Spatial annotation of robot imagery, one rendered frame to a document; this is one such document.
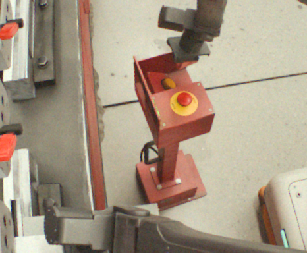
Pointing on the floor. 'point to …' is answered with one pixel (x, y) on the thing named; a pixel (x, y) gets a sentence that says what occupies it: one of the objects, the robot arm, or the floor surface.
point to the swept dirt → (97, 85)
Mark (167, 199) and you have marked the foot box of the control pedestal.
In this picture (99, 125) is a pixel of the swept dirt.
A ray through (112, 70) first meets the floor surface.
